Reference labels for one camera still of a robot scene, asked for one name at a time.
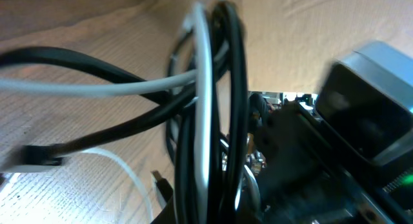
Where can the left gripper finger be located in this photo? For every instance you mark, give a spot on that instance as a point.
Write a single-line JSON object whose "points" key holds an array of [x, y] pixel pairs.
{"points": [[167, 215]]}

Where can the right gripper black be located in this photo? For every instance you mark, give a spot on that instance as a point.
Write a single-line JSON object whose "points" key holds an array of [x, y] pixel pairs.
{"points": [[314, 176]]}

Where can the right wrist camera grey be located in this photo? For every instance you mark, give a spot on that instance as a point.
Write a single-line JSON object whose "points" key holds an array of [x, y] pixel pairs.
{"points": [[367, 99]]}

